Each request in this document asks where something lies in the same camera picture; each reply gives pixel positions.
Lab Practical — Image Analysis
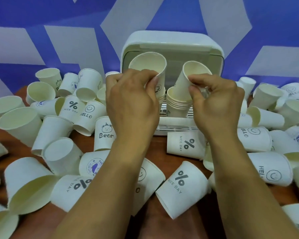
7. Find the person's right hand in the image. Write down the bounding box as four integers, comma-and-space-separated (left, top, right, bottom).
188, 73, 245, 142

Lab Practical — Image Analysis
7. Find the person's left hand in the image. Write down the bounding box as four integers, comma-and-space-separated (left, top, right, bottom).
105, 69, 161, 145

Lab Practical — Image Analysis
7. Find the white paper cup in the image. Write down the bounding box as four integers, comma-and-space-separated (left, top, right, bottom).
128, 52, 167, 97
174, 61, 213, 94

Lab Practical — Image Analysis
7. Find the person's right forearm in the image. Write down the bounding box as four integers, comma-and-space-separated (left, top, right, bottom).
203, 135, 299, 239

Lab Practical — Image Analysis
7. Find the person's left forearm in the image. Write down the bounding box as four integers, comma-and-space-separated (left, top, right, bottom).
49, 137, 162, 239

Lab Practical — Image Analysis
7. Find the nested stack of cups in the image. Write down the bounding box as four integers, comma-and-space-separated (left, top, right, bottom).
166, 86, 193, 118
158, 93, 166, 115

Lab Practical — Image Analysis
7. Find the white slotted drip tray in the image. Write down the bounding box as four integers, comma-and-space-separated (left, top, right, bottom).
153, 116, 205, 136

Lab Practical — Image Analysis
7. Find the white plastic cup storage box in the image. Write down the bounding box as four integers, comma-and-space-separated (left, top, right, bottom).
120, 31, 225, 136

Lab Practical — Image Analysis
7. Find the scattered pile of printed cups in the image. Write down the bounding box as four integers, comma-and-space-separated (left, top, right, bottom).
0, 68, 299, 239

